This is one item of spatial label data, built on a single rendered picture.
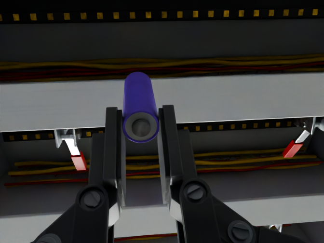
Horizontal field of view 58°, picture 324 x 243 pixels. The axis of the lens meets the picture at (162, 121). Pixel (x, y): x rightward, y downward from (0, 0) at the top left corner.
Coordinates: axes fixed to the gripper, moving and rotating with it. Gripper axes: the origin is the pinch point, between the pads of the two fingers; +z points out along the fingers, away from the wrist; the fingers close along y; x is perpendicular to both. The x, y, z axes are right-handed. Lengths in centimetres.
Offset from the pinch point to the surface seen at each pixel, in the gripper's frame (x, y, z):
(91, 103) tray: -8.2, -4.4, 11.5
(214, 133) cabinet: -33.1, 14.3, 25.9
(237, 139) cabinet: -34.8, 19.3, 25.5
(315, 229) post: -48, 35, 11
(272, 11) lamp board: -8.4, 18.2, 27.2
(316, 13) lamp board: -8.6, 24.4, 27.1
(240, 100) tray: -8.5, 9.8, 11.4
